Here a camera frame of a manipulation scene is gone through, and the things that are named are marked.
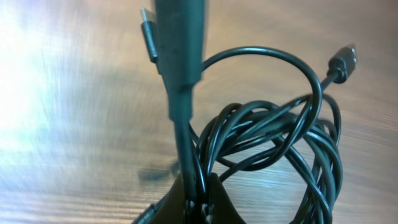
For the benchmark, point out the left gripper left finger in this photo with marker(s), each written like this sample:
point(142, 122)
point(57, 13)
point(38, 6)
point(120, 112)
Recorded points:
point(171, 209)

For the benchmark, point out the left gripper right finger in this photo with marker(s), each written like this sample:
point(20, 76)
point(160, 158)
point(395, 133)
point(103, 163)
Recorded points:
point(221, 209)

